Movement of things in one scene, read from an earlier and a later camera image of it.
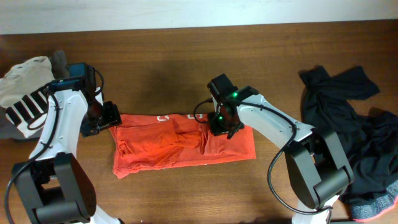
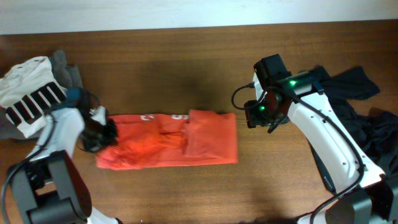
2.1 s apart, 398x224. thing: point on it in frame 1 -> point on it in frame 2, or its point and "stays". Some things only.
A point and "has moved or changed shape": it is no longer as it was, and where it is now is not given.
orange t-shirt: (153, 140) has moved or changed shape
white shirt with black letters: (24, 94) stays
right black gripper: (216, 129) -> (253, 118)
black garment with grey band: (370, 140) stays
